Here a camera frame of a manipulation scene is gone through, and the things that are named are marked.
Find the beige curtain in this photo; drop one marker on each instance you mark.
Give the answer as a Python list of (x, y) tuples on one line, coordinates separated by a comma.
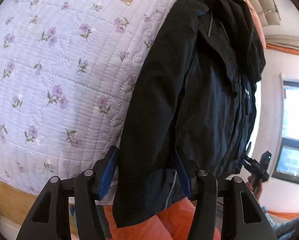
[(289, 40)]

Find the window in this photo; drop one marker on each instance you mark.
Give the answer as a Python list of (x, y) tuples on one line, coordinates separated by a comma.
[(297, 120)]

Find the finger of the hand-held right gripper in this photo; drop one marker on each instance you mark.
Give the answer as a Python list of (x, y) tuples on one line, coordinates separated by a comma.
[(247, 160)]

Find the person's orange pants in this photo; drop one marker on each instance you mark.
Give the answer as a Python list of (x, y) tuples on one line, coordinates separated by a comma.
[(144, 222)]

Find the orange curtain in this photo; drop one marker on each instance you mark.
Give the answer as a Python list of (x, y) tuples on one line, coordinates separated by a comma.
[(289, 50)]

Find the person's right hand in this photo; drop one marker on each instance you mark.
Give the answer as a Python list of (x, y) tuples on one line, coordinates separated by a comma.
[(255, 187)]

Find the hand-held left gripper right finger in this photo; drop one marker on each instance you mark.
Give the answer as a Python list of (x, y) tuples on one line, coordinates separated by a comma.
[(185, 177)]

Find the black hooded jacket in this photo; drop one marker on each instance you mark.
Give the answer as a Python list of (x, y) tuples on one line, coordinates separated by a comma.
[(189, 92)]

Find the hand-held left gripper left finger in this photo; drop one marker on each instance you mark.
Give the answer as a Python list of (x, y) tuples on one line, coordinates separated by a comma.
[(109, 172)]

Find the pink folded blanket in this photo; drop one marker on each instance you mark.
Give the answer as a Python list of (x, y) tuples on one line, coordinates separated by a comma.
[(258, 22)]

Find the floral quilted bedspread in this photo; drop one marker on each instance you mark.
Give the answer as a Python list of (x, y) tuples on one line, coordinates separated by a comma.
[(52, 67)]

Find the wooden bed frame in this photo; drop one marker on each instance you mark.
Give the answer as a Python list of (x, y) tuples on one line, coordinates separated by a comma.
[(9, 197)]

